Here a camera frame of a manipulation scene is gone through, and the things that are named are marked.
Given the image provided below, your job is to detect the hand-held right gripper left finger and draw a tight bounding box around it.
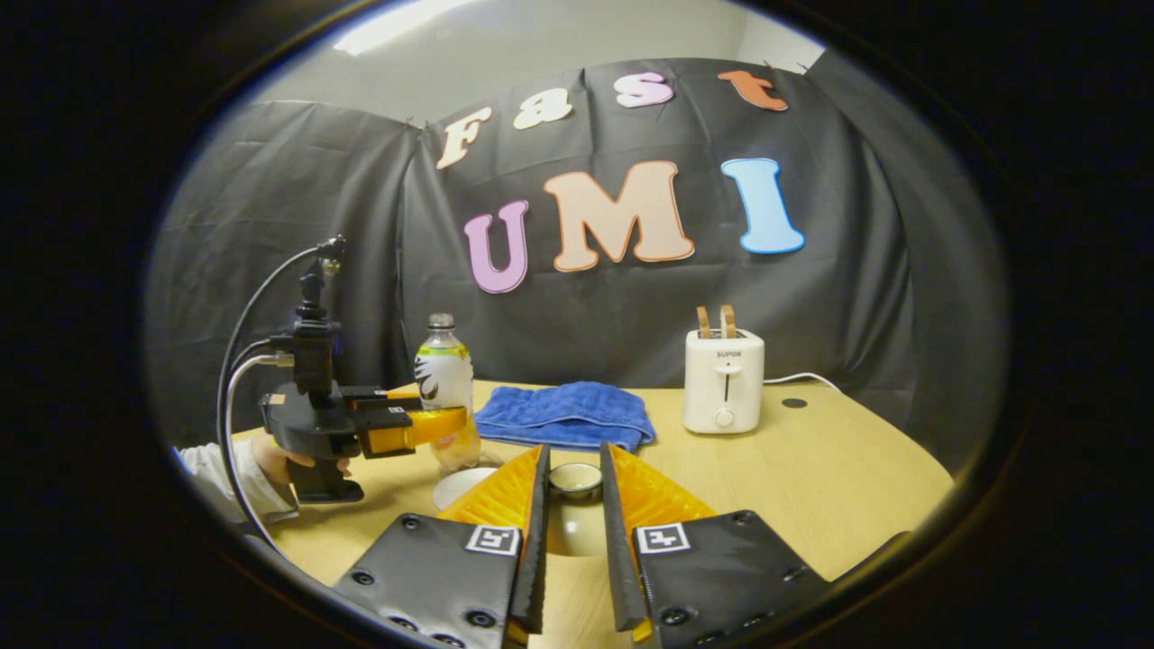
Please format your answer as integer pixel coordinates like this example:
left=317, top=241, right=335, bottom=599
left=332, top=443, right=553, bottom=649

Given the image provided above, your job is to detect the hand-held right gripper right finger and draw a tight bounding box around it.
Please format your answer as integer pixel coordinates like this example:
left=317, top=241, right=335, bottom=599
left=600, top=442, right=835, bottom=649

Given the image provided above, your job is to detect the clear water bottle white label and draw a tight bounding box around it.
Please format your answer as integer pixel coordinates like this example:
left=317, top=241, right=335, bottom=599
left=415, top=313, right=481, bottom=476

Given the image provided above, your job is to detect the blue folded towel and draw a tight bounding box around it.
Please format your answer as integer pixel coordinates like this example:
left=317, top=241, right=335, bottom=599
left=475, top=381, right=656, bottom=453

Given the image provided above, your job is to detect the white toaster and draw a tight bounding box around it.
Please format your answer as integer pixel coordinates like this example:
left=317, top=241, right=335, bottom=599
left=682, top=328, right=765, bottom=435

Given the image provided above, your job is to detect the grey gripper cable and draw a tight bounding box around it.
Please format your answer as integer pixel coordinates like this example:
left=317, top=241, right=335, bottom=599
left=224, top=352, right=295, bottom=546

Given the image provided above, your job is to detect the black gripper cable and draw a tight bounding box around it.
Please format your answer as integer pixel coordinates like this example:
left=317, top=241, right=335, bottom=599
left=215, top=243, right=322, bottom=506

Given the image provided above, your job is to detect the white toaster cable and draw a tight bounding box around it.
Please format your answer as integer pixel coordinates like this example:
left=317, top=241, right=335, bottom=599
left=764, top=371, right=844, bottom=395

